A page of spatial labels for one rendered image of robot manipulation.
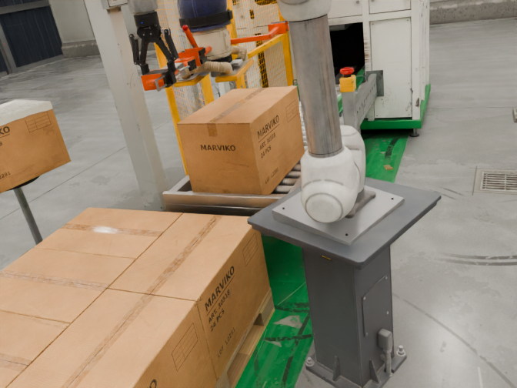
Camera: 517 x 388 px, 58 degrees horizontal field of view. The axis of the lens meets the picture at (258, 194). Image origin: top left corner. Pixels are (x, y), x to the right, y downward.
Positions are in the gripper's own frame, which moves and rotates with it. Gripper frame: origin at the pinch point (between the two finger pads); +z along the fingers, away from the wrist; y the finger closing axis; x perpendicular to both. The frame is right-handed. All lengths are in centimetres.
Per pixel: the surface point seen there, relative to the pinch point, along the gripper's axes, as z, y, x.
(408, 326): 128, -80, -25
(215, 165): 55, 7, -51
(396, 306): 128, -75, -38
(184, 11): -16, 6, -50
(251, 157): 50, -13, -47
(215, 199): 69, 8, -43
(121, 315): 74, 19, 35
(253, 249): 84, -14, -23
